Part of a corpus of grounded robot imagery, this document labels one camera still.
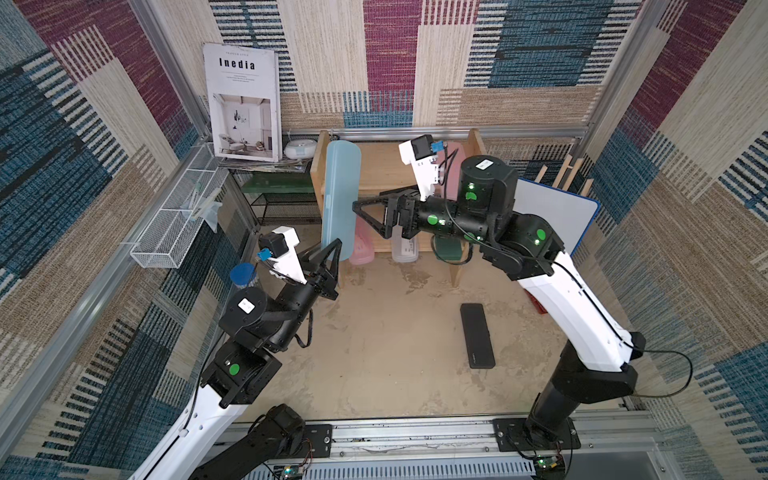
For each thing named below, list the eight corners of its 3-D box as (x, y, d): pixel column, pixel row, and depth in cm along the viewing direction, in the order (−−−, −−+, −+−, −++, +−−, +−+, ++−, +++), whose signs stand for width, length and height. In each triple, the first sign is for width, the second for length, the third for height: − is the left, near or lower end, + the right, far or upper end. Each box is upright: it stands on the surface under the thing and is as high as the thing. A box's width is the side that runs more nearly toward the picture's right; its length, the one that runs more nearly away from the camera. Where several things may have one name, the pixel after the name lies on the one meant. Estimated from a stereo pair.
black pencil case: (469, 368, 87) (471, 365, 85) (459, 307, 99) (460, 303, 97) (494, 368, 87) (496, 365, 84) (480, 307, 99) (482, 303, 97)
